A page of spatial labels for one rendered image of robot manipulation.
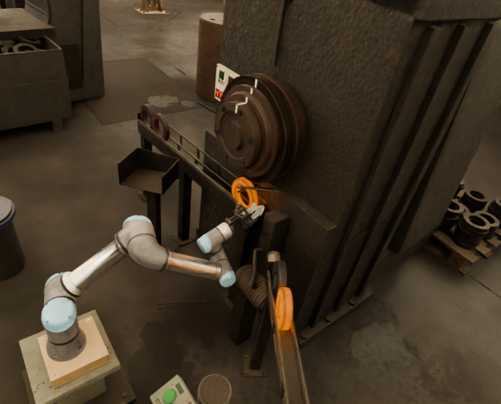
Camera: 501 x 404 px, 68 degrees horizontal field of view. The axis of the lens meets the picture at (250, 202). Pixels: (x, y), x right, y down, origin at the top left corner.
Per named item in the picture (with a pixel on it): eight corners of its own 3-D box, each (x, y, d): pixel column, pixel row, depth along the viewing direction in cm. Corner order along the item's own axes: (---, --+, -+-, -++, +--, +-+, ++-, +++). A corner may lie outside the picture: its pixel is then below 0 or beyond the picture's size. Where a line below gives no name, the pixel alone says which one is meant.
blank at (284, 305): (288, 278, 144) (280, 278, 143) (296, 309, 130) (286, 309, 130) (281, 307, 152) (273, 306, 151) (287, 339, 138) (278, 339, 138)
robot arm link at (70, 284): (36, 312, 147) (144, 229, 143) (38, 283, 158) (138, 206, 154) (61, 321, 155) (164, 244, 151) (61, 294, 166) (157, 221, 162)
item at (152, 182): (142, 237, 259) (137, 147, 216) (177, 248, 255) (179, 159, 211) (126, 256, 244) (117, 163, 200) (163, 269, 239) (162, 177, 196)
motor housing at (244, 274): (240, 322, 217) (253, 258, 184) (264, 352, 204) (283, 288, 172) (222, 333, 210) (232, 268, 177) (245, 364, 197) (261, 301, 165)
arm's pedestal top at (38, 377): (38, 411, 144) (36, 406, 141) (20, 345, 163) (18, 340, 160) (121, 369, 161) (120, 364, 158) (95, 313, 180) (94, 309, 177)
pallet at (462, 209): (343, 187, 344) (358, 145, 317) (396, 167, 387) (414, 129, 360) (462, 276, 272) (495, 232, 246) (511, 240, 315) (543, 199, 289)
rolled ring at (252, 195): (255, 191, 176) (260, 189, 178) (233, 171, 187) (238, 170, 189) (250, 221, 187) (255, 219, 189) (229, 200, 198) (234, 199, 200)
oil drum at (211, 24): (224, 82, 507) (232, 10, 453) (251, 99, 473) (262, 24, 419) (186, 87, 475) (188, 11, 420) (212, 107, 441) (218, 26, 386)
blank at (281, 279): (284, 252, 157) (276, 252, 156) (288, 279, 143) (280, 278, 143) (277, 280, 165) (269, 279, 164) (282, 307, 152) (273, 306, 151)
